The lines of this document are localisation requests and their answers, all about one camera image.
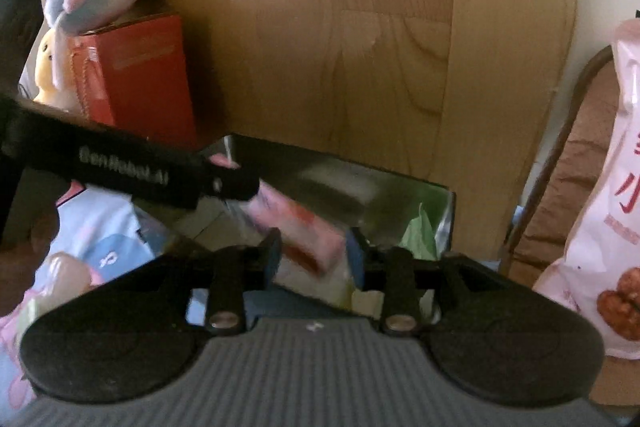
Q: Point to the brown metal frame chair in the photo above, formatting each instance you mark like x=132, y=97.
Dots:
x=565, y=187

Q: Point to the pink snack packet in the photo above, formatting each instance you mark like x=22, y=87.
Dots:
x=305, y=232

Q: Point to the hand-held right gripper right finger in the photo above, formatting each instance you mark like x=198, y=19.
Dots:
x=355, y=258

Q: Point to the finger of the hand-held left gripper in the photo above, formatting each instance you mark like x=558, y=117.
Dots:
x=230, y=184

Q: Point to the red gift bag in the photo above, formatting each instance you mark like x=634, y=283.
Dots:
x=145, y=77

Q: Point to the white walnut snack bag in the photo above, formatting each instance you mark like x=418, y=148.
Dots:
x=600, y=217

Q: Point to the black printed box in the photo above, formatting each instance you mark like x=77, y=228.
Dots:
x=340, y=187

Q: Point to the blue and pink printed blanket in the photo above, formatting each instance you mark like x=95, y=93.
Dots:
x=100, y=227

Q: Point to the wooden headboard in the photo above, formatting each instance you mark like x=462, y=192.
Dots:
x=325, y=32

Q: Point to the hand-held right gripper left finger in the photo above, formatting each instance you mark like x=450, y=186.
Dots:
x=272, y=258

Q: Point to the light green packet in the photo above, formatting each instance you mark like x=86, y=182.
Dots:
x=420, y=234

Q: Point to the yellow duck plush toy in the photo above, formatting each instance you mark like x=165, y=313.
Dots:
x=50, y=72

